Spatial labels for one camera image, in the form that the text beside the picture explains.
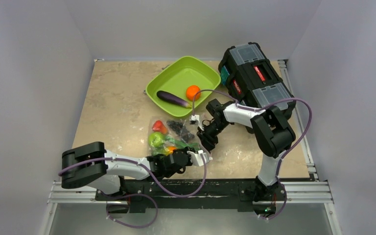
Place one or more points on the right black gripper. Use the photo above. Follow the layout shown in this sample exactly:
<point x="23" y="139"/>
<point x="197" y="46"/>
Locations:
<point x="207" y="135"/>

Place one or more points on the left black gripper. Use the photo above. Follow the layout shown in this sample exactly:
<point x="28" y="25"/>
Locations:
<point x="187" y="148"/>

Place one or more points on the clear zip top bag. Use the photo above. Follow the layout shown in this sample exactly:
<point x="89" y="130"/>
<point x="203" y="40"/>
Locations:
<point x="171" y="138"/>

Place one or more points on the orange fake fruit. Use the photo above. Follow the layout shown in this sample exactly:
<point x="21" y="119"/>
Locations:
<point x="193" y="93"/>

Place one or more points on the purple fake eggplant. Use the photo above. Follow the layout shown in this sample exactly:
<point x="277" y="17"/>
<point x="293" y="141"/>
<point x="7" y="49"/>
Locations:
<point x="173" y="99"/>

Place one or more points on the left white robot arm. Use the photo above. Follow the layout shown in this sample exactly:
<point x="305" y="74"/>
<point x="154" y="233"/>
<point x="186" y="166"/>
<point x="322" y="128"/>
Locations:
<point x="94" y="166"/>

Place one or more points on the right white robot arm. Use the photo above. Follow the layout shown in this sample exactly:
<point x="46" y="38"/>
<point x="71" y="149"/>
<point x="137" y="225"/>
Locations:
<point x="273" y="133"/>

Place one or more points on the orange green fake mango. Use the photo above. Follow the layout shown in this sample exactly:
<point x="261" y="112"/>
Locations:
<point x="164" y="150"/>

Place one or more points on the dark fake grape bunch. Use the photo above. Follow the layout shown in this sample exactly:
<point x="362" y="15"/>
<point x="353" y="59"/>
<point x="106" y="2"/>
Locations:
<point x="180" y="130"/>

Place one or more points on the green fake fruit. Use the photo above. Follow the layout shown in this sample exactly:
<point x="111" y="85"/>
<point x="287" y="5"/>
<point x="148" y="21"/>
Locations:
<point x="156" y="139"/>

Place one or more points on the red fake tomato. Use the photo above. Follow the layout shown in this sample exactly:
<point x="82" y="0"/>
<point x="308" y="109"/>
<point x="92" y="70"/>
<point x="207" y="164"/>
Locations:
<point x="159" y="126"/>

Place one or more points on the green plastic tray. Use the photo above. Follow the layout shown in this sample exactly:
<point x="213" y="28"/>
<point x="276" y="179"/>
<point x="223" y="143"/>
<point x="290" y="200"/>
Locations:
<point x="177" y="77"/>

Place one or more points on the black Delixi toolbox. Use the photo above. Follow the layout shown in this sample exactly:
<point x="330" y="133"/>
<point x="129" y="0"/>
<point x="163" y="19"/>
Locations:
<point x="249" y="76"/>

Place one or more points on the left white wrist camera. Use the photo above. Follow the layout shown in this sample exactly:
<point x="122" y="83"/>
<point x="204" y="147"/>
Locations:
<point x="205" y="159"/>

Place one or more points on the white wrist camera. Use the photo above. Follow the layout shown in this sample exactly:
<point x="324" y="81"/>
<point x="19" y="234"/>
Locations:
<point x="205" y="159"/>
<point x="196" y="119"/>

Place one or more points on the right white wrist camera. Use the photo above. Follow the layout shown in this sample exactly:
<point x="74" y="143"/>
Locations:
<point x="196" y="119"/>

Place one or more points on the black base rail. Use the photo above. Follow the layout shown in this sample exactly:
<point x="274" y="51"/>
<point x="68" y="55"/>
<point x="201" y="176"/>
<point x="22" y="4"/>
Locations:
<point x="191" y="194"/>

